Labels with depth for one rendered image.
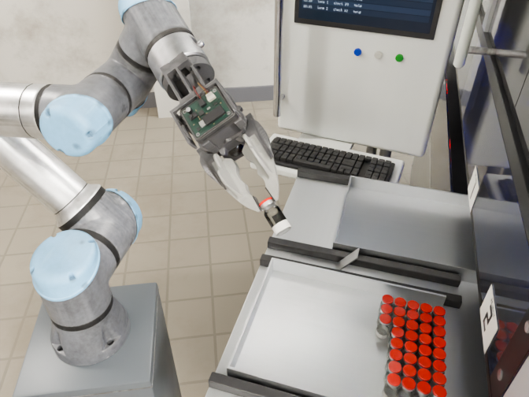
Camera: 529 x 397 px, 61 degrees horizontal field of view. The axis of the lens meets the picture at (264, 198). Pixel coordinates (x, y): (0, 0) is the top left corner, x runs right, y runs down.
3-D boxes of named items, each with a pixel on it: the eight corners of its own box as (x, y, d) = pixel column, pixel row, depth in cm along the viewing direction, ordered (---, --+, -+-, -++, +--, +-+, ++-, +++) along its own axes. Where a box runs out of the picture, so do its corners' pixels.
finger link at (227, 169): (227, 217, 52) (197, 150, 55) (243, 224, 58) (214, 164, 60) (250, 203, 52) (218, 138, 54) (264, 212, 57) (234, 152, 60)
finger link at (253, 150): (264, 194, 51) (221, 135, 54) (277, 203, 57) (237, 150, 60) (286, 177, 51) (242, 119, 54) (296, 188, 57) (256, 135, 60)
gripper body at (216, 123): (188, 150, 53) (146, 76, 57) (215, 168, 61) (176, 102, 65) (241, 113, 52) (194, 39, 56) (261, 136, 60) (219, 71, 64)
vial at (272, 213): (294, 228, 56) (275, 200, 57) (290, 226, 54) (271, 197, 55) (279, 238, 56) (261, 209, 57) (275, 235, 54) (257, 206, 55)
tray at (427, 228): (488, 209, 110) (492, 198, 107) (500, 288, 90) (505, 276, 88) (349, 186, 117) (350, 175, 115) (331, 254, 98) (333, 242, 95)
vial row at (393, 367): (402, 313, 85) (407, 298, 82) (395, 402, 71) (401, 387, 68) (390, 311, 85) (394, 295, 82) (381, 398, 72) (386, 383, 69)
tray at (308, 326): (442, 307, 86) (445, 295, 84) (442, 442, 67) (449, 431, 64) (271, 268, 94) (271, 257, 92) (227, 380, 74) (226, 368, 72)
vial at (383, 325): (388, 330, 82) (392, 314, 79) (386, 340, 80) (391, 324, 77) (375, 327, 82) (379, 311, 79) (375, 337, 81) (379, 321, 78)
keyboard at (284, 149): (394, 166, 138) (396, 159, 137) (386, 191, 128) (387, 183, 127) (274, 139, 151) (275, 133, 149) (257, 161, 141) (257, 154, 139)
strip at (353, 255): (356, 268, 94) (360, 247, 91) (353, 278, 92) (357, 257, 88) (291, 254, 98) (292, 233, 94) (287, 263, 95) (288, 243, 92)
